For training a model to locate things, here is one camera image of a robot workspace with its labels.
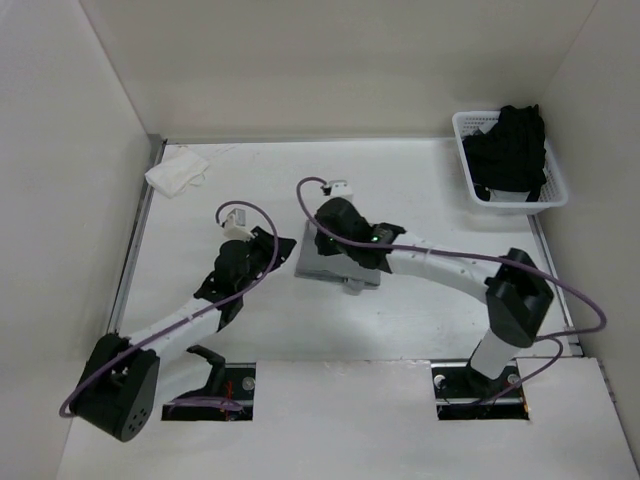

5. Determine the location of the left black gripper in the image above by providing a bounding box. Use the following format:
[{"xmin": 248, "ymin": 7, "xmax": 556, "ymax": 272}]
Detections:
[{"xmin": 237, "ymin": 227, "xmax": 296, "ymax": 294}]

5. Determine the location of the grey tank top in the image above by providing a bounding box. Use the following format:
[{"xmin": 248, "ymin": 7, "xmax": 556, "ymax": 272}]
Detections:
[{"xmin": 294, "ymin": 221, "xmax": 381, "ymax": 295}]

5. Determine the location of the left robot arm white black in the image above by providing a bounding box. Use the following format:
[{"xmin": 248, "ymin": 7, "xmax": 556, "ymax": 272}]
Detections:
[{"xmin": 62, "ymin": 227, "xmax": 297, "ymax": 442}]

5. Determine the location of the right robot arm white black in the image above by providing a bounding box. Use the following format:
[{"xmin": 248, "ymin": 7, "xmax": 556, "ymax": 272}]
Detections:
[{"xmin": 314, "ymin": 197, "xmax": 554, "ymax": 396}]

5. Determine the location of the folded white tank top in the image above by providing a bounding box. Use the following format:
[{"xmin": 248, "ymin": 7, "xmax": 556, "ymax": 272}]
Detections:
[{"xmin": 145, "ymin": 150, "xmax": 210, "ymax": 199}]

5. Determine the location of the black tank tops pile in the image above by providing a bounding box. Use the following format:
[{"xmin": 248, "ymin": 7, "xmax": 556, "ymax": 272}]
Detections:
[{"xmin": 462, "ymin": 105, "xmax": 547, "ymax": 202}]

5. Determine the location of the white plastic basket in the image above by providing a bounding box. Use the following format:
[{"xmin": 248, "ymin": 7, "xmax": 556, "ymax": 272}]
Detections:
[{"xmin": 452, "ymin": 111, "xmax": 569, "ymax": 215}]

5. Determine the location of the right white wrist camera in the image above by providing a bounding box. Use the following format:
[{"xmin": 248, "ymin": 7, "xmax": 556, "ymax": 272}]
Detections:
[{"xmin": 321, "ymin": 180, "xmax": 354, "ymax": 201}]

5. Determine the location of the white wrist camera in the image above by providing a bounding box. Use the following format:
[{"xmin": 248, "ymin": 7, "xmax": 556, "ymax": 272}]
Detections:
[
  {"xmin": 321, "ymin": 180, "xmax": 354, "ymax": 201},
  {"xmin": 222, "ymin": 208, "xmax": 253, "ymax": 241}
]

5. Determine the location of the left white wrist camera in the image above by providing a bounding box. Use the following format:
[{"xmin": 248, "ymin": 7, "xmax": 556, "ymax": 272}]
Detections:
[{"xmin": 222, "ymin": 208, "xmax": 253, "ymax": 241}]

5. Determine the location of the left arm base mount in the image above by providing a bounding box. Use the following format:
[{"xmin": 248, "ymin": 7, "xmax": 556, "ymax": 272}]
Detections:
[{"xmin": 156, "ymin": 345, "xmax": 257, "ymax": 422}]

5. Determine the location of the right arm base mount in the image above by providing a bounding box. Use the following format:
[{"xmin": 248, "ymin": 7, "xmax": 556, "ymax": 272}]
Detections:
[{"xmin": 431, "ymin": 361, "xmax": 529, "ymax": 421}]

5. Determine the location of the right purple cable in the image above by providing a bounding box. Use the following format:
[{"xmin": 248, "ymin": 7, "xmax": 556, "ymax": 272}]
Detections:
[{"xmin": 295, "ymin": 177, "xmax": 609, "ymax": 404}]

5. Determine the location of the purple cable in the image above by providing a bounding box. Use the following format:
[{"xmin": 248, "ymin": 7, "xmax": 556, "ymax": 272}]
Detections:
[
  {"xmin": 295, "ymin": 177, "xmax": 609, "ymax": 404},
  {"xmin": 58, "ymin": 200, "xmax": 280, "ymax": 419}
]

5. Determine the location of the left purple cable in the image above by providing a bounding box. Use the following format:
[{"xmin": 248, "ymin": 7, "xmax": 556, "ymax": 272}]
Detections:
[{"xmin": 58, "ymin": 200, "xmax": 280, "ymax": 419}]

